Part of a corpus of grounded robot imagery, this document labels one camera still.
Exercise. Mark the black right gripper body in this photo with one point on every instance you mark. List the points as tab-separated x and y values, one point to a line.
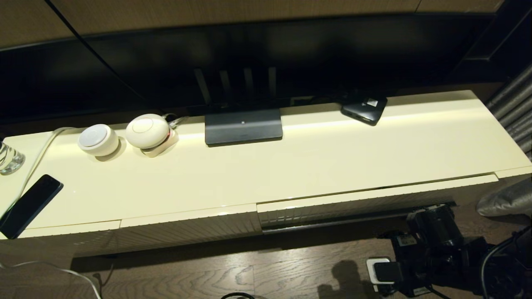
406	241

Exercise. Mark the cream ribbed drawer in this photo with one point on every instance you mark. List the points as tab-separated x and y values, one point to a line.
353	198

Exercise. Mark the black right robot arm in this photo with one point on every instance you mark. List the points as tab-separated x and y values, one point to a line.
436	226

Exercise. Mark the white ribbed cabinet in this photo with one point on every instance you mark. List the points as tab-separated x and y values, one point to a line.
208	178

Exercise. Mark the black set-top box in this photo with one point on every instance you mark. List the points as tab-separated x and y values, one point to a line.
365	110

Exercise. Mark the grey pleated curtain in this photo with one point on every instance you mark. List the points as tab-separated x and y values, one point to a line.
515	108

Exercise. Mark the black flat television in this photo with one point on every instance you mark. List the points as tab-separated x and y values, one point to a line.
291	54

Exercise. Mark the large white round speaker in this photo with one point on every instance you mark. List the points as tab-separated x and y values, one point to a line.
146	131

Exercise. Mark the small white round speaker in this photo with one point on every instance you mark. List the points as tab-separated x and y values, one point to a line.
99	140

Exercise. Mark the black smartphone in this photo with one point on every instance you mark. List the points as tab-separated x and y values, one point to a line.
30	205

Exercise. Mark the clear drinking glass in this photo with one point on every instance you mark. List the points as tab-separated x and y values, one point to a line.
9	160

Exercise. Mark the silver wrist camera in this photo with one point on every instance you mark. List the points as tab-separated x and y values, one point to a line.
370	272

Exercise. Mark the grey television base plate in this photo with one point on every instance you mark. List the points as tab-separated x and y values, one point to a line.
243	131

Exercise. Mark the black wall frame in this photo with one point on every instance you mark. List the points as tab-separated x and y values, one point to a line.
498	45

